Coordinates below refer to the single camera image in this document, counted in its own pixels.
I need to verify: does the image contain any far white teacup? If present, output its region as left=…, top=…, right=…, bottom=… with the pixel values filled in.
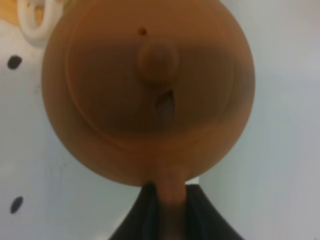
left=17, top=0, right=68, bottom=46

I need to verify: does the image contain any brown clay teapot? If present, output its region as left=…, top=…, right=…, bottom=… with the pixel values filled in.
left=41, top=0, right=255, bottom=240

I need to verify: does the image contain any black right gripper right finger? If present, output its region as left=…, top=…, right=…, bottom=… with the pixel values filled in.
left=186, top=184, right=244, bottom=240

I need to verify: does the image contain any far orange coaster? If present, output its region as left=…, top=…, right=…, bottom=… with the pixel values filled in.
left=0, top=0, right=66, bottom=27

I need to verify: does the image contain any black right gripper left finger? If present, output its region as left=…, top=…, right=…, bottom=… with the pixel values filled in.
left=109, top=183, right=162, bottom=240

